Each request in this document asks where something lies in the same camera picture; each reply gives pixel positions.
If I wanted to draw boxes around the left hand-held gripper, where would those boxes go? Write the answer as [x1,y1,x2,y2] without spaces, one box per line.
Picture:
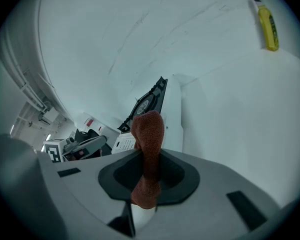
[43,135,108,164]

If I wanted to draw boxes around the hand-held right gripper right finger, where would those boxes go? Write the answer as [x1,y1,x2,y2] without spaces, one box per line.
[139,150,283,240]

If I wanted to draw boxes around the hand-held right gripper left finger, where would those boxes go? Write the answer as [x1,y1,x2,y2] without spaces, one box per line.
[36,148,144,240]

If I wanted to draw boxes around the brown cloth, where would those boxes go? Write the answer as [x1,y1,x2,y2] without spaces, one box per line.
[129,110,165,211]

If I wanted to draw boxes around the white portable gas stove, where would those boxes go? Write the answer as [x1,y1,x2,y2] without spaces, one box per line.
[111,74,185,155]

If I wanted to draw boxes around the clear water jug red label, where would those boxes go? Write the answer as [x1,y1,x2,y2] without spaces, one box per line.
[82,112,105,135]

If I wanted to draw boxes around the white ceiling air unit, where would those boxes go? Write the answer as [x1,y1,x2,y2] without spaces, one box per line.
[38,107,60,125]

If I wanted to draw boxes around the white ceiling pipes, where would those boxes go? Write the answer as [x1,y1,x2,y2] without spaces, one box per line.
[4,33,47,110]

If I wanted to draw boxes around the yellow oil bottle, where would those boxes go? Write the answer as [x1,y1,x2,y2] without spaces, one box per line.
[249,0,281,52]

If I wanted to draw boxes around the grey fisheye camera lens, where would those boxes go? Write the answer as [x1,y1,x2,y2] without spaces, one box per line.
[64,136,76,148]

